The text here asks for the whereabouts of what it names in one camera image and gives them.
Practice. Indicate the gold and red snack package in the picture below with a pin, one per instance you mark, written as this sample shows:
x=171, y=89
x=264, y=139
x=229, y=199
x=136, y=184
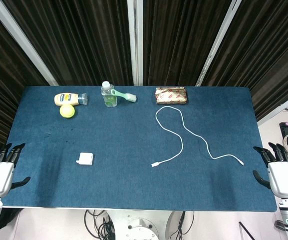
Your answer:
x=171, y=96

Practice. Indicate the white power adapter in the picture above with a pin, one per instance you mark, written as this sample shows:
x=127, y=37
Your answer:
x=85, y=159

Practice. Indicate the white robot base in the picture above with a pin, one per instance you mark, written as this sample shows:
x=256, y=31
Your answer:
x=143, y=227

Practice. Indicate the clear bottle with green label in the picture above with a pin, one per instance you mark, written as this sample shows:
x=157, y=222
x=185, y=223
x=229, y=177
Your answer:
x=108, y=98

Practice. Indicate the mint green brush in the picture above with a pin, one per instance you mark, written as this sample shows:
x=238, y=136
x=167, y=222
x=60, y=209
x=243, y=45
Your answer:
x=126, y=95

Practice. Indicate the mayonnaise squeeze bottle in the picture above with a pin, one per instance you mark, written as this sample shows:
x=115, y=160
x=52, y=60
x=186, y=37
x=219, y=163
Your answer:
x=66, y=99

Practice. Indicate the white upright frame post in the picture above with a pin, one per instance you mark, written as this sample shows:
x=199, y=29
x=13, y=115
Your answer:
x=135, y=42

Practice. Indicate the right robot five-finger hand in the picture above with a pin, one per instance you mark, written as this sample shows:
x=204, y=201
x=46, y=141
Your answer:
x=284, y=178

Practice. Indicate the white slanted frame post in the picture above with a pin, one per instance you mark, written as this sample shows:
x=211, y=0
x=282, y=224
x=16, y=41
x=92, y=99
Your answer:
x=278, y=110
x=21, y=37
x=218, y=42

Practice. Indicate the yellow tennis ball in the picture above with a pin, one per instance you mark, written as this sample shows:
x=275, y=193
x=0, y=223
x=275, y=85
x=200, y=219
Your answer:
x=67, y=111

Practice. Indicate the blue felt table mat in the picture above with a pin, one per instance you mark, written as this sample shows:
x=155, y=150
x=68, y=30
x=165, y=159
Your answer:
x=133, y=185

